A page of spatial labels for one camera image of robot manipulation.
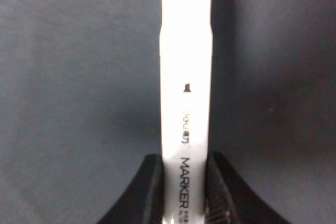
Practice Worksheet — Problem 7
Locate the black tablecloth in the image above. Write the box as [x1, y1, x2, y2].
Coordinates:
[1, 0, 335, 223]

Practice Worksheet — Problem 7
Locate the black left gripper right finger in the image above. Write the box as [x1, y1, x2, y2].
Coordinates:
[205, 152, 289, 224]

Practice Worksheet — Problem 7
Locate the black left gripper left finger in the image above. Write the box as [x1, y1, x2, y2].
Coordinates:
[98, 154, 164, 224]

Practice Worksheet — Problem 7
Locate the white marker pen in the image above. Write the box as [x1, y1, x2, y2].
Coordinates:
[160, 0, 213, 223]

